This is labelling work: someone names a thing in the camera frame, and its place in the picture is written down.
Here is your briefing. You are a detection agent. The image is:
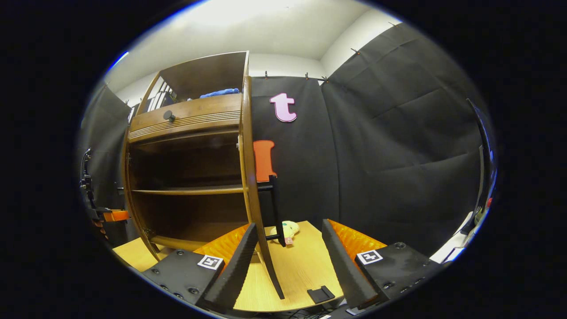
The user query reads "black backdrop cloth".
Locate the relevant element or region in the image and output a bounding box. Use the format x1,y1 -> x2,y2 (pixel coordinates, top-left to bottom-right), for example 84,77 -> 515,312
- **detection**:
78,22 -> 492,257

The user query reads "yellow plush toy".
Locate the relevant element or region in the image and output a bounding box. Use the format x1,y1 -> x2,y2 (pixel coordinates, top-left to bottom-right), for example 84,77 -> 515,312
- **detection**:
270,220 -> 300,245

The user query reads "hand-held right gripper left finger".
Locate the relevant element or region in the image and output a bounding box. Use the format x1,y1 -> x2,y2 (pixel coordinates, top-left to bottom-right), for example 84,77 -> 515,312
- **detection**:
142,222 -> 258,313

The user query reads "white side table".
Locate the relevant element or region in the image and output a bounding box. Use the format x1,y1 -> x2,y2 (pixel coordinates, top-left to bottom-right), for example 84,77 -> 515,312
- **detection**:
429,212 -> 474,265

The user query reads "blue folded cloth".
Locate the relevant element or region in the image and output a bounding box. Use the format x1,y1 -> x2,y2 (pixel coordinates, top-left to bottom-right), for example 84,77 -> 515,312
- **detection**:
199,88 -> 241,99

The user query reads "small black bracket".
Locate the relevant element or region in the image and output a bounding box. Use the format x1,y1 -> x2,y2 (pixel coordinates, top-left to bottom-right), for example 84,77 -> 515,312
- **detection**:
307,285 -> 336,305

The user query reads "wooden double-door shoe cabinet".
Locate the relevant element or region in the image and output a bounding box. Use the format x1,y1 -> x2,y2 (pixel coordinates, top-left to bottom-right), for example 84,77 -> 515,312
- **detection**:
122,50 -> 253,262

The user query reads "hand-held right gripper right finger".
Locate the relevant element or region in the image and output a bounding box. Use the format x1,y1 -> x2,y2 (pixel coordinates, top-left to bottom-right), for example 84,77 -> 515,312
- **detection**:
321,218 -> 443,311

